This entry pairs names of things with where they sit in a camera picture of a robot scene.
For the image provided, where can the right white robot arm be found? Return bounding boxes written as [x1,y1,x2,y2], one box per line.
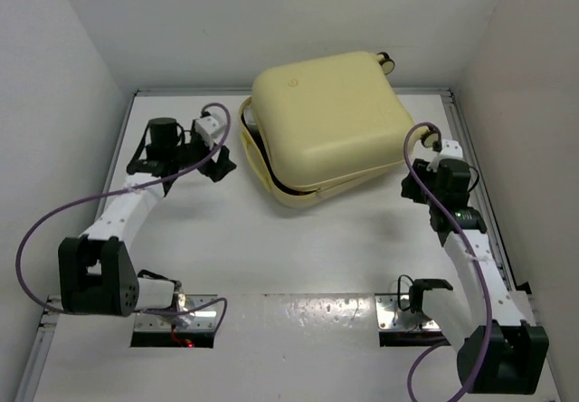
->
[401,158,549,401]

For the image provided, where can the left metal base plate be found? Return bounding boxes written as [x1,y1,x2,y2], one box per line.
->
[133,293,221,334]

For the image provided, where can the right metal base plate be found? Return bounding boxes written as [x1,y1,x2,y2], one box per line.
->
[375,293,441,335]

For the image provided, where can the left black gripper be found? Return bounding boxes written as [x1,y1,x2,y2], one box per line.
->
[170,128,236,181]

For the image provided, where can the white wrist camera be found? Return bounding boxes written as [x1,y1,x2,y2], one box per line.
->
[427,139,463,172]
[193,114,225,145]

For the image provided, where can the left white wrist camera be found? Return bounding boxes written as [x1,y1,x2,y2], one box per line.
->
[193,114,225,145]

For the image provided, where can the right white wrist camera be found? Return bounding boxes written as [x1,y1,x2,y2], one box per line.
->
[427,139,463,172]

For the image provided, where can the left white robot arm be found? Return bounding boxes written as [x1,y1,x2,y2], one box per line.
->
[58,112,236,317]

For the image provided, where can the metal base plate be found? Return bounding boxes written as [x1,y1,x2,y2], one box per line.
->
[133,293,221,334]
[375,293,441,335]

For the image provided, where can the cream yellow hard-shell suitcase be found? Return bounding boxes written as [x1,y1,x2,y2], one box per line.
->
[239,52,438,208]

